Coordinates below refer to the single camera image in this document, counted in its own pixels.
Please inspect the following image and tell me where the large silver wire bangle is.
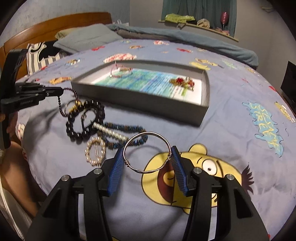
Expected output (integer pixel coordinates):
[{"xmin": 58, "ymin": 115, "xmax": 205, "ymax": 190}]
[{"xmin": 123, "ymin": 132, "xmax": 172, "ymax": 174}]

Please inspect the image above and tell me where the cartoon printed blue bedsheet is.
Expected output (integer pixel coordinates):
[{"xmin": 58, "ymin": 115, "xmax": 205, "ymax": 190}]
[{"xmin": 15, "ymin": 38, "xmax": 296, "ymax": 241}]

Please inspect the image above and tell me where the green cloth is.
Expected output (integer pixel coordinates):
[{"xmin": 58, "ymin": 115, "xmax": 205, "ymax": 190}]
[{"xmin": 165, "ymin": 13, "xmax": 196, "ymax": 24}]

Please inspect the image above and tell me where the grey cardboard tray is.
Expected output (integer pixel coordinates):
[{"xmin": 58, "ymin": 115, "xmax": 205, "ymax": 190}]
[{"xmin": 70, "ymin": 60, "xmax": 210, "ymax": 127}]

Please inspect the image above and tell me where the black television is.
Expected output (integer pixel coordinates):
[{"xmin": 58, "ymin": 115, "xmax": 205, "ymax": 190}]
[{"xmin": 280, "ymin": 61, "xmax": 296, "ymax": 105}]

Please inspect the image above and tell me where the olive green pillow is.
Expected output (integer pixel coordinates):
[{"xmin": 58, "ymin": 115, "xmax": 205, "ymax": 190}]
[{"xmin": 55, "ymin": 29, "xmax": 70, "ymax": 39}]

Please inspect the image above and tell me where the small silver bangle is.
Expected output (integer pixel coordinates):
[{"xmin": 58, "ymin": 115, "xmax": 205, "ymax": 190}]
[{"xmin": 63, "ymin": 101, "xmax": 78, "ymax": 113}]

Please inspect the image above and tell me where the small dark bead bracelet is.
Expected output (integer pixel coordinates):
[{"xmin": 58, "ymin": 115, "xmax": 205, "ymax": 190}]
[{"xmin": 56, "ymin": 87, "xmax": 79, "ymax": 118}]

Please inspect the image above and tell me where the white pearl strand bracelet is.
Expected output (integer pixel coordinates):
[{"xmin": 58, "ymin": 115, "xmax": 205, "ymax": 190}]
[{"xmin": 93, "ymin": 122, "xmax": 129, "ymax": 142}]

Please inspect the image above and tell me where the black cord bracelet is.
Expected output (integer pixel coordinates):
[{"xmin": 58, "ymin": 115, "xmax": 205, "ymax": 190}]
[{"xmin": 80, "ymin": 108, "xmax": 99, "ymax": 131}]

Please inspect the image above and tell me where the wooden television stand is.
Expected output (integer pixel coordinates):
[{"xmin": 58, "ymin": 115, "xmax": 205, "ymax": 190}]
[{"xmin": 281, "ymin": 89, "xmax": 296, "ymax": 113}]

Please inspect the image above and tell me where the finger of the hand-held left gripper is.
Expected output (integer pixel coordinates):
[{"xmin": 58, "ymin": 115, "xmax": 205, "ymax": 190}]
[
  {"xmin": 15, "ymin": 83, "xmax": 63, "ymax": 93},
  {"xmin": 43, "ymin": 90, "xmax": 64, "ymax": 100}
]

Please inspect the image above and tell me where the window sill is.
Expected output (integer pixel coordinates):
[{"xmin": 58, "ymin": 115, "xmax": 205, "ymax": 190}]
[{"xmin": 158, "ymin": 20, "xmax": 239, "ymax": 42}]

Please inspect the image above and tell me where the blue duvet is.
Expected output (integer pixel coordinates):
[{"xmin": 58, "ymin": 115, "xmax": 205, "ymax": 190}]
[{"xmin": 106, "ymin": 24, "xmax": 258, "ymax": 69}]

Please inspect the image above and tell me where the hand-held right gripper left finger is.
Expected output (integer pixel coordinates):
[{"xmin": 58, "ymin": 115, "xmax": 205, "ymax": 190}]
[{"xmin": 26, "ymin": 147, "xmax": 125, "ymax": 241}]

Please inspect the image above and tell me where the red string bracelet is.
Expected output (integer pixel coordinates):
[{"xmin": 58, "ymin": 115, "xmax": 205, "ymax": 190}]
[{"xmin": 109, "ymin": 61, "xmax": 133, "ymax": 78}]

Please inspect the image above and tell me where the oval pearl hair clip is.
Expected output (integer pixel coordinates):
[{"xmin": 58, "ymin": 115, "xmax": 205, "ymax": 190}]
[{"xmin": 86, "ymin": 137, "xmax": 107, "ymax": 166}]

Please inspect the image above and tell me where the red and gold ornament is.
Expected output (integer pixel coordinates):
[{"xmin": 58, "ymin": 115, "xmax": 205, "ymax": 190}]
[{"xmin": 170, "ymin": 77, "xmax": 196, "ymax": 96}]

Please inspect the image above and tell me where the beige crumpled cloth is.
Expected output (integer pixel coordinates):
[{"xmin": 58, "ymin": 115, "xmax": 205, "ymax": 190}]
[{"xmin": 196, "ymin": 18, "xmax": 211, "ymax": 29}]

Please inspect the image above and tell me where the grey pillow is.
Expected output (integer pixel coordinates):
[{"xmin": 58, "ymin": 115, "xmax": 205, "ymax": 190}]
[{"xmin": 53, "ymin": 23, "xmax": 122, "ymax": 53}]

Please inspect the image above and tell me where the pink balloon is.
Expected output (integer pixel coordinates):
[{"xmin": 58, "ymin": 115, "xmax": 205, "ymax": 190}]
[{"xmin": 220, "ymin": 11, "xmax": 229, "ymax": 30}]

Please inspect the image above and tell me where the teal curtain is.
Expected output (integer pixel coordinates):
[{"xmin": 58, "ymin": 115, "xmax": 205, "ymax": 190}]
[{"xmin": 162, "ymin": 0, "xmax": 238, "ymax": 37}]

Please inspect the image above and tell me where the black and white striped pillow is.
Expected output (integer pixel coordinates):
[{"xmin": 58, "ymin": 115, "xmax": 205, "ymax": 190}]
[{"xmin": 26, "ymin": 42, "xmax": 73, "ymax": 75}]

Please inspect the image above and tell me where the large black bead bracelet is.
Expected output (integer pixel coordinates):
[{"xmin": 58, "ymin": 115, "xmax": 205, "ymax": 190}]
[{"xmin": 65, "ymin": 99, "xmax": 106, "ymax": 142}]

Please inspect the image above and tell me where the blue bead bracelet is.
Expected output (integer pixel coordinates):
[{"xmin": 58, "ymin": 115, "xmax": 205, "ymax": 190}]
[{"xmin": 99, "ymin": 123, "xmax": 149, "ymax": 150}]

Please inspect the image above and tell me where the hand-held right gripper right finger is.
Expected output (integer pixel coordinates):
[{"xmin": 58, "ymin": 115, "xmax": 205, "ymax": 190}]
[{"xmin": 170, "ymin": 146, "xmax": 270, "ymax": 241}]

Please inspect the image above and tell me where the printed paper sheet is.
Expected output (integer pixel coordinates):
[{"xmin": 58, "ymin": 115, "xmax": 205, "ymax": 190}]
[{"xmin": 91, "ymin": 66, "xmax": 205, "ymax": 106}]

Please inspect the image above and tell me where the wooden headboard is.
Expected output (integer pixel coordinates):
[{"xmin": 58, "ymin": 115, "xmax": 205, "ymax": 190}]
[{"xmin": 0, "ymin": 12, "xmax": 113, "ymax": 70}]

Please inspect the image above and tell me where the person's left forearm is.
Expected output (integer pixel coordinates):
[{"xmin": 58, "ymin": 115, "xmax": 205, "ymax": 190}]
[{"xmin": 0, "ymin": 113, "xmax": 40, "ymax": 219}]

